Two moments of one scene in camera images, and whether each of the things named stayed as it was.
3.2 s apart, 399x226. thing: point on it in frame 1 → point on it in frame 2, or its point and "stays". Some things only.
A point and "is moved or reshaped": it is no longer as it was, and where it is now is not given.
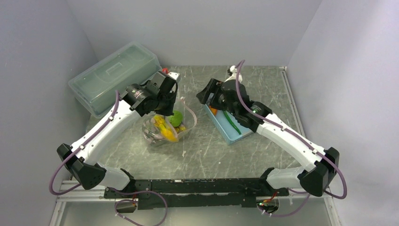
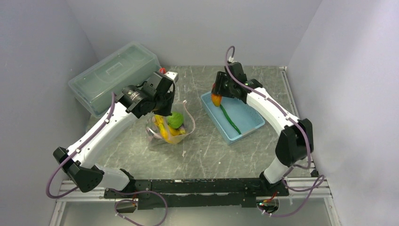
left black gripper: x=169 y=111 stays
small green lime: x=176 y=120 stays
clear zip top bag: x=158 y=129 is moved or reshaped
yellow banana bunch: x=166 y=129 stays
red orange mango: x=214 y=110 is moved or reshaped
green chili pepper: x=231 y=121 stays
